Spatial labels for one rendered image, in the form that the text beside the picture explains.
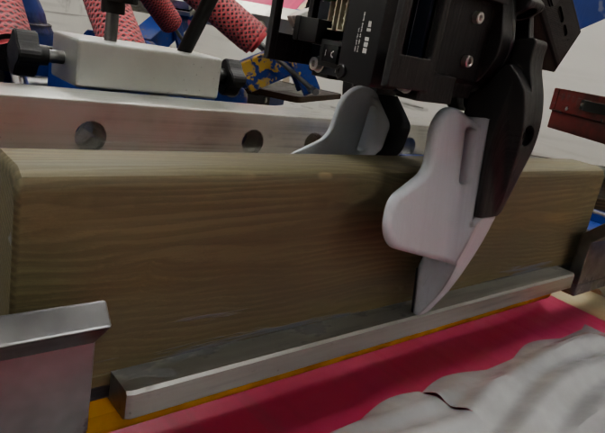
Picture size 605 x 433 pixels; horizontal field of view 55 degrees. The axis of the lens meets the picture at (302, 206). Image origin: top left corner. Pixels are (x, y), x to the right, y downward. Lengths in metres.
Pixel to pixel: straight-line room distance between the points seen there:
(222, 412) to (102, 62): 0.30
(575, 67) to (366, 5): 2.26
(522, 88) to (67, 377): 0.18
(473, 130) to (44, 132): 0.28
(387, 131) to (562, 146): 2.19
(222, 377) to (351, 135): 0.13
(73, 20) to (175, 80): 4.05
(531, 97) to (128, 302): 0.16
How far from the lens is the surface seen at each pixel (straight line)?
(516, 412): 0.30
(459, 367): 0.33
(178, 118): 0.45
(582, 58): 2.45
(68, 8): 4.53
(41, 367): 0.17
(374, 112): 0.28
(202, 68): 0.51
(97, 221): 0.17
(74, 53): 0.47
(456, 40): 0.23
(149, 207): 0.18
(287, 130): 0.51
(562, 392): 0.33
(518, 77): 0.24
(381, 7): 0.21
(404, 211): 0.22
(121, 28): 0.69
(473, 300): 0.31
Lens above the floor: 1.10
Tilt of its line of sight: 16 degrees down
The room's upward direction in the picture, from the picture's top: 11 degrees clockwise
